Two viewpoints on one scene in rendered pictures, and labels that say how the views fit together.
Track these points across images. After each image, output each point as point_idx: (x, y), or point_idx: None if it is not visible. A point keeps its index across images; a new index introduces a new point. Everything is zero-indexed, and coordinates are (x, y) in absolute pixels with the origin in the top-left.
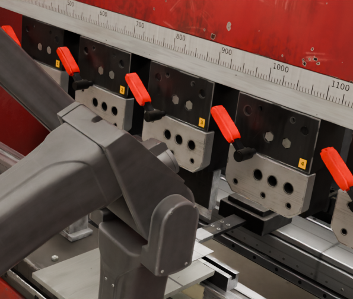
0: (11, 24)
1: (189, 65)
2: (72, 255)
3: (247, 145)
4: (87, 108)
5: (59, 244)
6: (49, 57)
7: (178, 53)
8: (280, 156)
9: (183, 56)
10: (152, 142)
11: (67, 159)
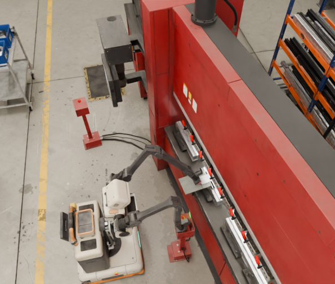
0: None
1: (208, 156)
2: (191, 165)
3: (213, 175)
4: (171, 197)
5: (190, 162)
6: (190, 131)
7: (206, 153)
8: (217, 181)
9: (207, 154)
10: (198, 169)
11: (167, 204)
